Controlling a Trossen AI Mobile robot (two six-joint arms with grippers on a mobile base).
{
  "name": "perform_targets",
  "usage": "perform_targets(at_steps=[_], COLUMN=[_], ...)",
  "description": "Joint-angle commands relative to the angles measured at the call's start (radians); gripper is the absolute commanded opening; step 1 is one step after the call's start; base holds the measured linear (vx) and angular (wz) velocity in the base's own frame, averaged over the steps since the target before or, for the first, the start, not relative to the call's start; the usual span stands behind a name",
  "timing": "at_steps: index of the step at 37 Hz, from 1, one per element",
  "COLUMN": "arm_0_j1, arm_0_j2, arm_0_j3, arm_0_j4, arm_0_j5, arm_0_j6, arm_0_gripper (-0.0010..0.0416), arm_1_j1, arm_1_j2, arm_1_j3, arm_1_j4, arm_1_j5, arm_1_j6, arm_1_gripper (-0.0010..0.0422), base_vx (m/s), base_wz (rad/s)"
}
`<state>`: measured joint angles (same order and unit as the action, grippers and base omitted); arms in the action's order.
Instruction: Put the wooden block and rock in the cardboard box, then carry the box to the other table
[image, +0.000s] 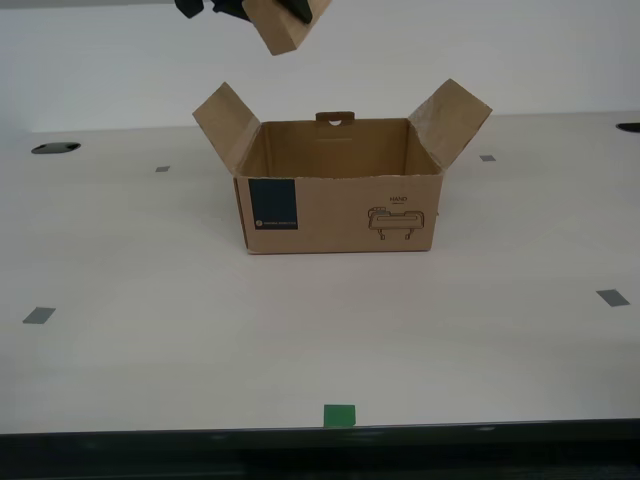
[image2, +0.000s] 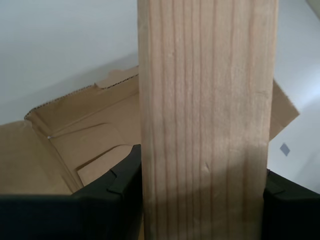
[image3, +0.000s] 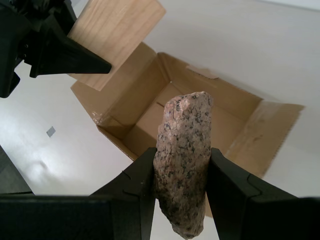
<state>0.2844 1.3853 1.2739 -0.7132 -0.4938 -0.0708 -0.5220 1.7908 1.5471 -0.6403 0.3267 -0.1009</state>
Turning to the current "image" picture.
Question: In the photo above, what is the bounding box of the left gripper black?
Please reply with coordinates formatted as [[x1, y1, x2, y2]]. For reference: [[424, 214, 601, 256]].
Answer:
[[173, 0, 317, 25]]

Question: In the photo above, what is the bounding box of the light wooden block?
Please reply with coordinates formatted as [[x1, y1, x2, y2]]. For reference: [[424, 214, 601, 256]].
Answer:
[[243, 0, 335, 57]]

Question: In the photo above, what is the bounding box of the brown cardboard box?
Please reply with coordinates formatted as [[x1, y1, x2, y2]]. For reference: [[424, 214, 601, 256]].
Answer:
[[192, 78, 494, 256]]

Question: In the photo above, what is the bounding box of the green tape square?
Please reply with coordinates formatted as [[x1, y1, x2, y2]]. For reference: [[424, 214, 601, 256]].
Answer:
[[323, 404, 357, 429]]

